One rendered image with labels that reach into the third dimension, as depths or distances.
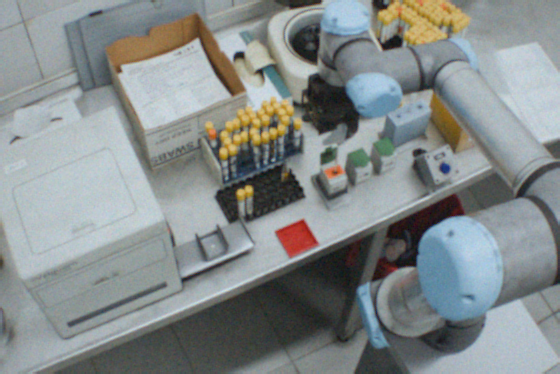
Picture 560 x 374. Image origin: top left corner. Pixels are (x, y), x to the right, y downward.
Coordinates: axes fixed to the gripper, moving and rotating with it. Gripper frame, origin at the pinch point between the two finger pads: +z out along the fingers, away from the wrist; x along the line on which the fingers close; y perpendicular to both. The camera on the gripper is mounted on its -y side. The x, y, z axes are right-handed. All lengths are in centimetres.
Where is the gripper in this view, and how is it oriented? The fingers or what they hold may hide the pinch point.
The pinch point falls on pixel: (340, 136)
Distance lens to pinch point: 140.1
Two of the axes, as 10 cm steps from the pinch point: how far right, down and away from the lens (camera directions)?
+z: -0.3, 5.3, 8.5
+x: 4.4, 7.7, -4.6
